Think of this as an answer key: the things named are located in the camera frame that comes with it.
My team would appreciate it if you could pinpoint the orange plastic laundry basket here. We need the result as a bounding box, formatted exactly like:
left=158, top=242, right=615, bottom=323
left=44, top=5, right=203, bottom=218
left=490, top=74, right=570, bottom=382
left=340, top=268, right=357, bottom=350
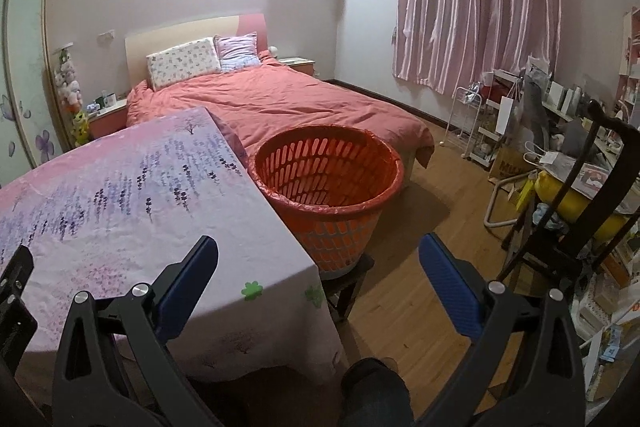
left=248, top=124, right=405, bottom=280

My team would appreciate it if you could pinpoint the white floral pillow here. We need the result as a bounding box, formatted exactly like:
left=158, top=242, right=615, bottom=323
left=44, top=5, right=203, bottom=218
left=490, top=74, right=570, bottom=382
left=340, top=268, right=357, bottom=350
left=146, top=37, right=221, bottom=91

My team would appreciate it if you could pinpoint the dark wooden stool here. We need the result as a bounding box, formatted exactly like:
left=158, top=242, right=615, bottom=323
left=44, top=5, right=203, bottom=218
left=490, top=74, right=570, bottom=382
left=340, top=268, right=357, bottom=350
left=322, top=254, right=374, bottom=324

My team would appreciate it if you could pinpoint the coral red duvet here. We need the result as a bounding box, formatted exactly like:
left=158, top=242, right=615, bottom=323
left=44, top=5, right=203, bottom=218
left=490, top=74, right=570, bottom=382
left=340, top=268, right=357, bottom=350
left=127, top=54, right=435, bottom=167

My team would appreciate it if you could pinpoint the black yellow chair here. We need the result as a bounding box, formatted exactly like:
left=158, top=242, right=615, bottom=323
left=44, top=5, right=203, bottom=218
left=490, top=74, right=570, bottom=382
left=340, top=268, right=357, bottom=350
left=491, top=98, right=640, bottom=298

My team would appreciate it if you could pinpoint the pink striped pillow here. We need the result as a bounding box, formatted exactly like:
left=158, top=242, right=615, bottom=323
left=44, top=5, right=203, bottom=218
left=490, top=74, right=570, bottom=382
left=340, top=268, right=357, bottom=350
left=214, top=31, right=260, bottom=72

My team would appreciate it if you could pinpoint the person's dark trouser knee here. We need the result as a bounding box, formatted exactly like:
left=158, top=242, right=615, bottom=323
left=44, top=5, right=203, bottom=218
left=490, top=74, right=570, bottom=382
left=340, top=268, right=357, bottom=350
left=337, top=358, right=414, bottom=427

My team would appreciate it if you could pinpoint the cluttered desk shelf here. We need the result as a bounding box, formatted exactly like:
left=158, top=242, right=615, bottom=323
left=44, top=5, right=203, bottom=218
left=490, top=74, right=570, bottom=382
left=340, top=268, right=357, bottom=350
left=482, top=5, right=640, bottom=403

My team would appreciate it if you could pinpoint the beige pink headboard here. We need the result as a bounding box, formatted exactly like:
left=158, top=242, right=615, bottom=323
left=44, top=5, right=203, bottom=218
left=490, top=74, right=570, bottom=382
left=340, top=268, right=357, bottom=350
left=125, top=13, right=268, bottom=88

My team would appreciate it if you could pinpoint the white mug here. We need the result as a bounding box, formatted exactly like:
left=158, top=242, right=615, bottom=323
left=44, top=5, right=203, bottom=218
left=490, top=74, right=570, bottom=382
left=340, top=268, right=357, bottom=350
left=103, top=93, right=117, bottom=107

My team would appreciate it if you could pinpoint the far bedside table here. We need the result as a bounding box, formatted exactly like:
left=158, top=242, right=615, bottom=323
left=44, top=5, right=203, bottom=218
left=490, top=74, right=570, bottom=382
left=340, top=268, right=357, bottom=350
left=278, top=56, right=316, bottom=77

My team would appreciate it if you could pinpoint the yellow green plush toy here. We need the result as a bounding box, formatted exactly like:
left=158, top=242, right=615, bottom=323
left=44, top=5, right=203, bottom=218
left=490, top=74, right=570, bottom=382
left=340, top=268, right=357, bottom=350
left=72, top=110, right=91, bottom=147

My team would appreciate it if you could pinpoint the white wire rack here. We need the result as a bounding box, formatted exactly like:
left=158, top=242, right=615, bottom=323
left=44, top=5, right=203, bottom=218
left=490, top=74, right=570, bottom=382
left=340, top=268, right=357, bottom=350
left=439, top=87, right=502, bottom=169

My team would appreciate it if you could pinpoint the floral sliding wardrobe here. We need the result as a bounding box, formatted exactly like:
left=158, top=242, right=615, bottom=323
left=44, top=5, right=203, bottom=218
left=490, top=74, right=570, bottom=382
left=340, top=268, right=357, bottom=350
left=1, top=0, right=70, bottom=185

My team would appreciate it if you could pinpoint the pink bedside table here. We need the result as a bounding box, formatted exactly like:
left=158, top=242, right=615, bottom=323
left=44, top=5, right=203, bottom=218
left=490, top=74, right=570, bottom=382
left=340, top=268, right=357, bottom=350
left=89, top=98, right=128, bottom=139

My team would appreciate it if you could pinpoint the pink lavender print tablecloth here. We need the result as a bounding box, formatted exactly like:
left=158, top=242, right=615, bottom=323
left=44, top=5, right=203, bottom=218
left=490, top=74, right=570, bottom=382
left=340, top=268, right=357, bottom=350
left=1, top=108, right=342, bottom=399

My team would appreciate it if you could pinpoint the jar of plush toys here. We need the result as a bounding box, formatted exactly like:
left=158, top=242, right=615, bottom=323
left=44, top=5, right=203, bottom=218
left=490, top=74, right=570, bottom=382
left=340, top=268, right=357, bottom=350
left=53, top=43, right=82, bottom=115

